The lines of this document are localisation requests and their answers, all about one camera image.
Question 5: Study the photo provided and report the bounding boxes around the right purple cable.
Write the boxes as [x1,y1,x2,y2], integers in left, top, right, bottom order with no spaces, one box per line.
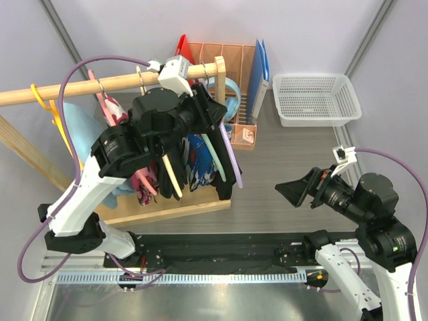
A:
[307,148,428,321]

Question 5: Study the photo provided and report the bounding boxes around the blue patterned garment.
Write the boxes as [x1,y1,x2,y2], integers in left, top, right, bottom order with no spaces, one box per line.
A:
[183,134,216,192]

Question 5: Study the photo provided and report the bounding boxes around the wooden clothes rack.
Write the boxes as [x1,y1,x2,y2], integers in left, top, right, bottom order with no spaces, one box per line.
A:
[1,56,231,227]

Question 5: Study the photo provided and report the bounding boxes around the orange file organizer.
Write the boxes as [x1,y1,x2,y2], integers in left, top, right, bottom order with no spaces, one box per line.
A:
[189,42,257,150]

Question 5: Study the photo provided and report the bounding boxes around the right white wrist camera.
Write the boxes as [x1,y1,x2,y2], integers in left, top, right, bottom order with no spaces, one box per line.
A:
[332,145,357,177]

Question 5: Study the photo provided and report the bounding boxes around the blue folder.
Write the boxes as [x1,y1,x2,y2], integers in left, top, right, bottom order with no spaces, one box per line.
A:
[246,39,270,124]

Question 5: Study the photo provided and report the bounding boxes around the red folder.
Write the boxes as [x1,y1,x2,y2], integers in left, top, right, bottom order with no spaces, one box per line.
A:
[175,33,195,65]

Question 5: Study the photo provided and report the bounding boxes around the black garment on rack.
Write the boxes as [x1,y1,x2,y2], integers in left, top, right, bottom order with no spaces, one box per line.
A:
[156,147,187,201]

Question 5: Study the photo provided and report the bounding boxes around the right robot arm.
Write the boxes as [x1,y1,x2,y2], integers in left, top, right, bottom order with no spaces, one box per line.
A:
[275,166,421,320]

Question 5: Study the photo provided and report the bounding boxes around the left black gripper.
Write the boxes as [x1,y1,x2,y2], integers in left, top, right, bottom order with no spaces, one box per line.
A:
[154,83,227,158]

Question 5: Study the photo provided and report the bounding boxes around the light blue headphones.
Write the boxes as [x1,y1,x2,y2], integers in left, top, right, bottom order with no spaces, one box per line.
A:
[224,78,241,139]

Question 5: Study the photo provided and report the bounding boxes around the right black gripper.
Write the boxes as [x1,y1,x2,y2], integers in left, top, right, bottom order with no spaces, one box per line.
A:
[275,163,370,223]

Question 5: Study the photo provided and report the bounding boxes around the yellow hanger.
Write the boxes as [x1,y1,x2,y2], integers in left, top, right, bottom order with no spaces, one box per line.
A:
[30,84,78,158]

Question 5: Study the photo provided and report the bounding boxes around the black trousers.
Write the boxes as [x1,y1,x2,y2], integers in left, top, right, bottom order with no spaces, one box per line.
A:
[202,124,240,201]

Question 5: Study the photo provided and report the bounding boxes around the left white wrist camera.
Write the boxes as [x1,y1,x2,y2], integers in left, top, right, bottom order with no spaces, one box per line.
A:
[146,55,193,97]

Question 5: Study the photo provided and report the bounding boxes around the pink floral garment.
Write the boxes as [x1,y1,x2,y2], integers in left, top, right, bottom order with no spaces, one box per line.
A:
[98,94,157,206]

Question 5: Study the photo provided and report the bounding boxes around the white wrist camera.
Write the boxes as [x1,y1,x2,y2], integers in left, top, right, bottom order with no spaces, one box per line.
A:
[332,145,357,177]
[146,55,193,97]

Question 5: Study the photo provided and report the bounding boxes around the light blue garment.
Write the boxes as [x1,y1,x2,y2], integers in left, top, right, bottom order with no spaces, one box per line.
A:
[62,102,118,210]

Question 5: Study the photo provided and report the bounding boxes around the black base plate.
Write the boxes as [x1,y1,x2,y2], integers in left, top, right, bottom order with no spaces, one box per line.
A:
[124,233,316,275]

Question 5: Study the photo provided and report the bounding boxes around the lilac plastic hanger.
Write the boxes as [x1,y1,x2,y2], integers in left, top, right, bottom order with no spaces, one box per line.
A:
[219,122,243,189]

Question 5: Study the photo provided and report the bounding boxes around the mint green hanger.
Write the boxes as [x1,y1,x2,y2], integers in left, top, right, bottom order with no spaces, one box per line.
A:
[201,134,227,182]

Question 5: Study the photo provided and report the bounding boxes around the white plastic basket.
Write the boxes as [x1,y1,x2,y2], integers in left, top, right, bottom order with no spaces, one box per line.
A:
[272,73,362,127]

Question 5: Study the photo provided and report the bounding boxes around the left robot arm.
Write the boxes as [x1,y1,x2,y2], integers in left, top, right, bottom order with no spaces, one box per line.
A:
[38,84,230,268]

